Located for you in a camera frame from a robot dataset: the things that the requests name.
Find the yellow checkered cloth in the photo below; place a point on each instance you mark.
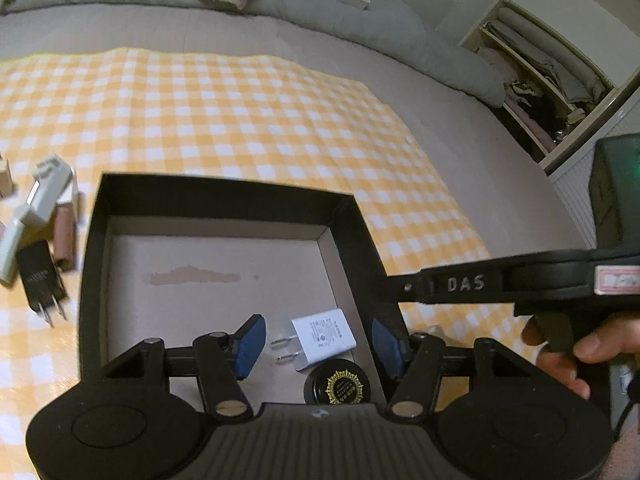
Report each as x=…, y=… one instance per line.
x=200, y=110

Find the light wooden block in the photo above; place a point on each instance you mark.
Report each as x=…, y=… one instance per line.
x=4, y=175

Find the white closet shelf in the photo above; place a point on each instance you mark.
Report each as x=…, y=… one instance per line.
x=590, y=125

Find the person's right hand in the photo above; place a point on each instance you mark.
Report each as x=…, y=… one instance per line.
x=600, y=342

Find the dark crumpled clothes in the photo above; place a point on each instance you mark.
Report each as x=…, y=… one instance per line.
x=540, y=100

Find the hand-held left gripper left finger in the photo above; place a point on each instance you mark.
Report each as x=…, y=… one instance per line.
x=248, y=347

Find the bed with taupe sheet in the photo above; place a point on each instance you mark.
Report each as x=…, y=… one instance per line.
x=325, y=45

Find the folded pink cloth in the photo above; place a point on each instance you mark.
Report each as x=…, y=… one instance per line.
x=530, y=127

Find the white tube with clip cap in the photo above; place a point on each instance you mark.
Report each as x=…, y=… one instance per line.
x=45, y=195

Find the black cardboard box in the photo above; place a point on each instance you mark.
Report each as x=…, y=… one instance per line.
x=225, y=195

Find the grey duvet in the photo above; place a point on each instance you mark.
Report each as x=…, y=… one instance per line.
x=400, y=25

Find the black jar with gold label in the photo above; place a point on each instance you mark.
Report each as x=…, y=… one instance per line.
x=345, y=385

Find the pink lip gloss white cap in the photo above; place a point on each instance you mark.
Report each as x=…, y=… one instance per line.
x=64, y=235

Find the black plug charger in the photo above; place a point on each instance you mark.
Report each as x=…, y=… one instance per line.
x=40, y=275

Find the white plug charger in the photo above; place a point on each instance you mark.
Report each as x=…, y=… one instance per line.
x=322, y=335

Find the folded grey bedding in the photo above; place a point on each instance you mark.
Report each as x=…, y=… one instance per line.
x=555, y=55

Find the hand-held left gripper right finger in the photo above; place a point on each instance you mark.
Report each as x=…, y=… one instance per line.
x=385, y=350

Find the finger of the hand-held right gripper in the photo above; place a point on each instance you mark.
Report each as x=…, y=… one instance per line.
x=450, y=285

